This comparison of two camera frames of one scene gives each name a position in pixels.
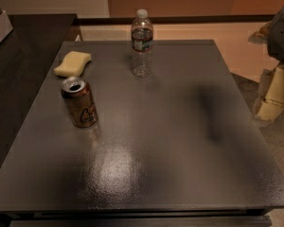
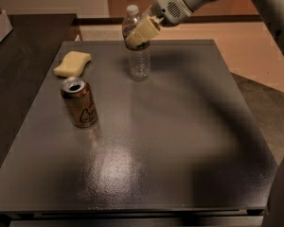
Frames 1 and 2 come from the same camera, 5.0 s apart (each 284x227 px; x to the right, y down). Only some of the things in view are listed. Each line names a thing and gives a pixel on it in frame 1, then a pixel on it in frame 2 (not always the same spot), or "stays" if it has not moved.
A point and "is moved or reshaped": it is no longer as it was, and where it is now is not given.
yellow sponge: x=73 y=63 stays
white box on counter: x=0 y=27 stays
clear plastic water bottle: x=142 y=38 is moved or reshaped
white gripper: x=282 y=37 → x=168 y=6
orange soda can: x=80 y=101 stays
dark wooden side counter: x=20 y=68 stays
